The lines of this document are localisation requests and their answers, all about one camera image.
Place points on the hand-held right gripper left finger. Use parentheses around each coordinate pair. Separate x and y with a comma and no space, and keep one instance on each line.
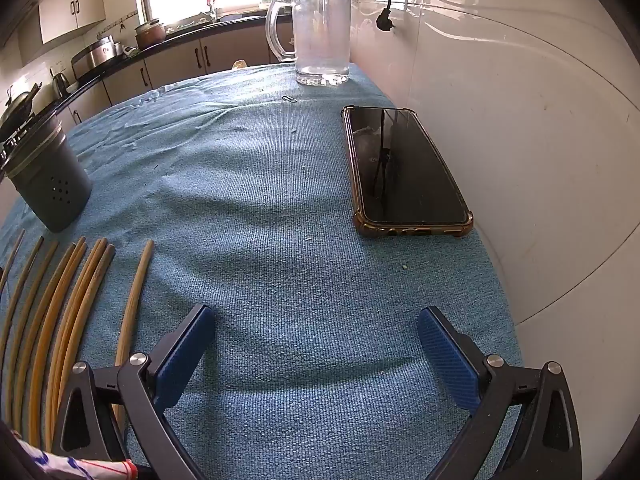
(182,360)

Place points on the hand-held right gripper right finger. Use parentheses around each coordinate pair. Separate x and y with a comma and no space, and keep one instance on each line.
(450,360)

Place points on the row of bamboo chopsticks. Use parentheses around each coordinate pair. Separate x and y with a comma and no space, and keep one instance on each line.
(80,290)

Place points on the dark grey chopstick holder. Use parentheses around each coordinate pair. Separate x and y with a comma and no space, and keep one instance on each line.
(50,190)

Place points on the person's patterned clothing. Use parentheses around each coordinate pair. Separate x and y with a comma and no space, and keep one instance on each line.
(60,465)

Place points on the blue tablecloth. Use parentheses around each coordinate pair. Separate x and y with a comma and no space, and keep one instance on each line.
(280,210)

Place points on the black smartphone in clear case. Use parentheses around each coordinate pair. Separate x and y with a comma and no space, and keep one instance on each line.
(400,170)

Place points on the cream lower kitchen cabinets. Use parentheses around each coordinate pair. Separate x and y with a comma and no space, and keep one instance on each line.
(175,60)

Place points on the cream kitchen cabinets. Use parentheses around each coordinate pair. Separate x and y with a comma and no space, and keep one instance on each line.
(70,10)
(175,60)

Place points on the black wok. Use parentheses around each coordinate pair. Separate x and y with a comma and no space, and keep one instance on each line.
(17,107)

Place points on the steel electric kettle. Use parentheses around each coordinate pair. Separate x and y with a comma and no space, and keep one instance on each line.
(60,84)

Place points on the black kitchen counter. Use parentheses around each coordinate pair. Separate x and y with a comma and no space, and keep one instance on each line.
(125,59)

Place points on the silver rice cooker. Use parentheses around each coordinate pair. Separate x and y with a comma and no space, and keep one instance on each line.
(95,55)

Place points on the brown clay pot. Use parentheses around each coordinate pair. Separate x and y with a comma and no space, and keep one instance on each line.
(150,35)

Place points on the clear glass mug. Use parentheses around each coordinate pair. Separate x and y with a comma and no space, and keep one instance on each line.
(320,35)

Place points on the sink faucet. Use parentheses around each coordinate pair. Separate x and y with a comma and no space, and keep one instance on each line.
(213,10)

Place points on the cream upper kitchen cabinets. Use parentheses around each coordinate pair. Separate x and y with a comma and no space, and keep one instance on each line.
(70,10)

